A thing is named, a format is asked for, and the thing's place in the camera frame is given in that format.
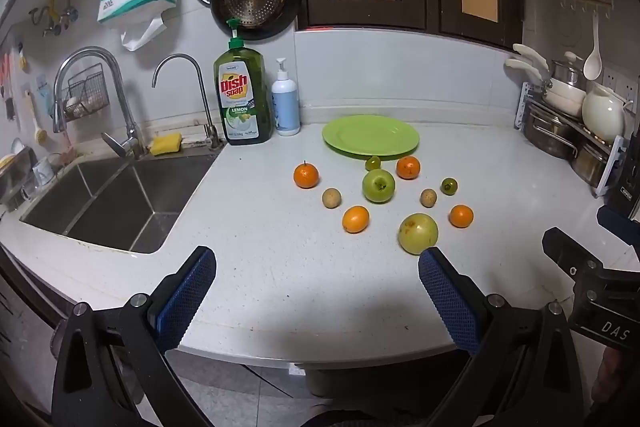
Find white paper towel sheet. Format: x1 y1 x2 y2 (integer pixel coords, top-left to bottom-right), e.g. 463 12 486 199
120 9 168 52

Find yellow-green apple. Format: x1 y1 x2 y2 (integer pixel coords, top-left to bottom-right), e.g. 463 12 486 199
397 213 440 256

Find green apple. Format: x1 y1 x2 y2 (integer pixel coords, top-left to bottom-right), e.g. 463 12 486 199
362 169 396 204

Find white pump bottle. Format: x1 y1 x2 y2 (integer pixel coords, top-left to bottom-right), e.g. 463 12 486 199
271 58 301 137

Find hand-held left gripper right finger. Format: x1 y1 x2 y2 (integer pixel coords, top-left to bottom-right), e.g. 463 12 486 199
418 247 586 427

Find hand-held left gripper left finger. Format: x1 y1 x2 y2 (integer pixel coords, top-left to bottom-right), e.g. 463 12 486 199
51 246 217 427

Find slim gooseneck faucet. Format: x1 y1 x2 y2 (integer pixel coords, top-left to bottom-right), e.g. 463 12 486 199
152 53 221 151

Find green plate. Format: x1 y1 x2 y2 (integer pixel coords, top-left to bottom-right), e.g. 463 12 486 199
322 115 421 158

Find white pot rack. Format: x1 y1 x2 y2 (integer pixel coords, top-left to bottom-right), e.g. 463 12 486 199
515 82 627 198

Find steel pot with lid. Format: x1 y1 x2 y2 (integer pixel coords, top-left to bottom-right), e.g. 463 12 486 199
551 52 586 88

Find yellow sponge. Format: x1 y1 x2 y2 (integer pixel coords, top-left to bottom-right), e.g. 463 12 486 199
150 132 183 156

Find small stainless pot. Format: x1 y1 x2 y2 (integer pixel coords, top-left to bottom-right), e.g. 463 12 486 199
571 142 613 188

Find white ladle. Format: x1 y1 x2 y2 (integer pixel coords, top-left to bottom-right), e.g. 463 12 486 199
583 9 603 81

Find large steel faucet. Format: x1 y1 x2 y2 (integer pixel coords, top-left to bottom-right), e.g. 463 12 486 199
52 46 146 160

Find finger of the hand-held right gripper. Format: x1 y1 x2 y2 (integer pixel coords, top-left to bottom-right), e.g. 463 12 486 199
542 227 640 305
596 205 640 249

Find hanging measuring spoons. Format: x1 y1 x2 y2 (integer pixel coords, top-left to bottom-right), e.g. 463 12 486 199
27 0 81 38

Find wire sink basket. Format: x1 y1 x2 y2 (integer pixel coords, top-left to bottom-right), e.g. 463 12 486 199
62 63 111 122

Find orange with green stem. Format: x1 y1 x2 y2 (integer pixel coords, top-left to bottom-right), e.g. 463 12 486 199
293 162 321 190

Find large stainless pot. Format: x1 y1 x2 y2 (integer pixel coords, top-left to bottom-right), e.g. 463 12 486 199
525 104 581 160

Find wall power outlet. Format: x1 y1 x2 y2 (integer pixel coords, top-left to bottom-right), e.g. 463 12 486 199
602 67 638 100

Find hanging dish brush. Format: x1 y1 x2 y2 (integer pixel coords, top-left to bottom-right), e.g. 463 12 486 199
26 91 48 145

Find countertop dish rack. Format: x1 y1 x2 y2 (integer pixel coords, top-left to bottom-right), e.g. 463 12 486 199
0 147 41 212

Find clear glass cup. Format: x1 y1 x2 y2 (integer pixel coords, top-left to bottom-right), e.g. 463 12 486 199
32 157 58 186

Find green dish soap bottle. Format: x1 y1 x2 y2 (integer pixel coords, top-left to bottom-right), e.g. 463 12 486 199
213 18 274 146

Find stainless steel sink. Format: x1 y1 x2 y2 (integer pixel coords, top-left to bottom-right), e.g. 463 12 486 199
20 154 221 255

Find white pitcher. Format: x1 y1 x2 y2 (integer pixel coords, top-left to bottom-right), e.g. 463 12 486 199
581 82 633 144

